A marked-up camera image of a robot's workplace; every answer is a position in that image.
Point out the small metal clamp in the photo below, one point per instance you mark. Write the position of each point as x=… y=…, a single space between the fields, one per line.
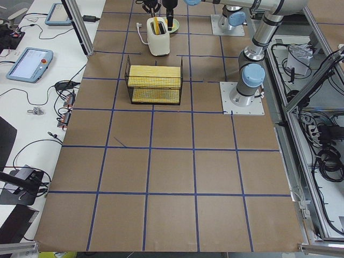
x=36 y=110

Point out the orange black circuit box lower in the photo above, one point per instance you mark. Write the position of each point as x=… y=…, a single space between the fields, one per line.
x=63 y=121

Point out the black laptop corner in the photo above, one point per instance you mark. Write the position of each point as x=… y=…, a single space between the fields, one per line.
x=17 y=224

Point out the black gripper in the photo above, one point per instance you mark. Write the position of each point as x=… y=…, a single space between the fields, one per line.
x=169 y=3

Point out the blue teach pendant near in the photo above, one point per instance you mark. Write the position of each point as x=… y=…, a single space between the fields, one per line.
x=31 y=65

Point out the cream white toaster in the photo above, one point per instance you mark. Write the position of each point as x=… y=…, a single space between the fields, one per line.
x=159 y=45

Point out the orange black circuit box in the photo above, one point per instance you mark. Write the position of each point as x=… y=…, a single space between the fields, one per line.
x=69 y=100
x=63 y=121

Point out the black monitor corner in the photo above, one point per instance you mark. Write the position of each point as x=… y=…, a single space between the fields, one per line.
x=8 y=136

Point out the yellow mat upper shelf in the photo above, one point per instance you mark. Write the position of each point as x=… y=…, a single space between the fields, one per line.
x=154 y=76

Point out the blue teach pendant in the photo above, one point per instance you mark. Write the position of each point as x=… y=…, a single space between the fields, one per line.
x=57 y=16
x=31 y=65

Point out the yellow toast slice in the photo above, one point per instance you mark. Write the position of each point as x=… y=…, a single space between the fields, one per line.
x=156 y=26

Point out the yellow mat lower shelf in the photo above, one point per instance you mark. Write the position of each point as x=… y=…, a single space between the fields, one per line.
x=162 y=96

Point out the crumpled white paper box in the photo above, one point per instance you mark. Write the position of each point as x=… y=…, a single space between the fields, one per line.
x=299 y=58

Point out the yellow mat shelf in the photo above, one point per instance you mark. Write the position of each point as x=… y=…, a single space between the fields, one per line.
x=162 y=96
x=154 y=76

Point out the aluminium frame post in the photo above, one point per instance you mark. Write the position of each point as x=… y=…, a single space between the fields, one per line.
x=77 y=22

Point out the black wire basket rack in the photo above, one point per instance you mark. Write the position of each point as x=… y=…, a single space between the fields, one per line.
x=130 y=89

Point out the orange black circuit box upper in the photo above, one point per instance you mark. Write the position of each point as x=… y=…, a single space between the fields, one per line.
x=69 y=100

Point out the green plate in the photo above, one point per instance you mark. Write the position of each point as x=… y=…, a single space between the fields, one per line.
x=175 y=26

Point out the black camera stand base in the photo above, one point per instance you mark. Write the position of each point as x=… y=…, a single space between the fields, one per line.
x=21 y=187

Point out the blue teach pendant far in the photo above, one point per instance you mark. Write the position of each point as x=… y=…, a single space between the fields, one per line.
x=57 y=16

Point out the black power adapter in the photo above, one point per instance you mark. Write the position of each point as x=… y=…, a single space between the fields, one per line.
x=88 y=18

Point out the black usb hub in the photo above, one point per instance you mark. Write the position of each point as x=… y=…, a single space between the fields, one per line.
x=65 y=85

